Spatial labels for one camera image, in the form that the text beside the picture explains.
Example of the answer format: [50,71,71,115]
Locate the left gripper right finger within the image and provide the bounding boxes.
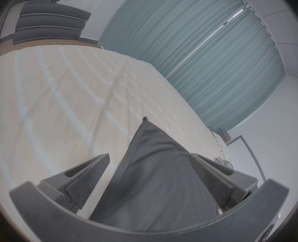
[189,153,259,209]

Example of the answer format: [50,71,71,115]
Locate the white printed pillow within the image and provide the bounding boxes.
[212,133,232,166]

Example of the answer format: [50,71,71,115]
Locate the black T-shirt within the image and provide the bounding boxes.
[89,117,223,232]

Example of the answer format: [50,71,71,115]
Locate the bed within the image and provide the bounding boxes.
[0,44,267,220]

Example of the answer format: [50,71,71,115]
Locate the pile of clothes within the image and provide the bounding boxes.
[214,156,234,171]

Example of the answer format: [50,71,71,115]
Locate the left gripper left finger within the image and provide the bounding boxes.
[39,153,110,210]

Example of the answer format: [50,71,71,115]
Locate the grey bedside table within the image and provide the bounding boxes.
[208,126,230,140]

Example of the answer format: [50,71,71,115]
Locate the blue-green curtain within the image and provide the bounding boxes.
[165,5,286,133]
[98,0,247,79]

